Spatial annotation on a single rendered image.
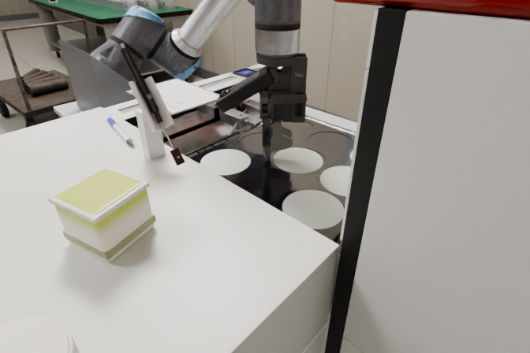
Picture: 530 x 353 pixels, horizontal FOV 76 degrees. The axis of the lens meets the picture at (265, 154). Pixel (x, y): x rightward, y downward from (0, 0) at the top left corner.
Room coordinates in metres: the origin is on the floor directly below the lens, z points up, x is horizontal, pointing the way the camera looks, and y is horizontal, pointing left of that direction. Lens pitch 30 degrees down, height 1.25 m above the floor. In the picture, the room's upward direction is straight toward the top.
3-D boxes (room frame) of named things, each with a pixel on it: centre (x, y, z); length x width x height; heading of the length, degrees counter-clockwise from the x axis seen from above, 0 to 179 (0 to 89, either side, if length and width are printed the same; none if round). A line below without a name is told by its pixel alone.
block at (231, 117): (0.81, 0.08, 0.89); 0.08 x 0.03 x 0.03; 47
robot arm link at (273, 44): (0.59, -0.02, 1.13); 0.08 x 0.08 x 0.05
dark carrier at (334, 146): (0.59, -0.07, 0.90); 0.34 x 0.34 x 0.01; 47
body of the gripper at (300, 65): (0.59, -0.03, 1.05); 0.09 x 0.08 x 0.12; 90
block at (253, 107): (0.87, 0.03, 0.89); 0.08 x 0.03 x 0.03; 47
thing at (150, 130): (0.48, 0.17, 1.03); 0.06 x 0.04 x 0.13; 47
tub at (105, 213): (0.30, 0.18, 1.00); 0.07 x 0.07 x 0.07; 62
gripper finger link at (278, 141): (0.57, -0.02, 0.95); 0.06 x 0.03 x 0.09; 90
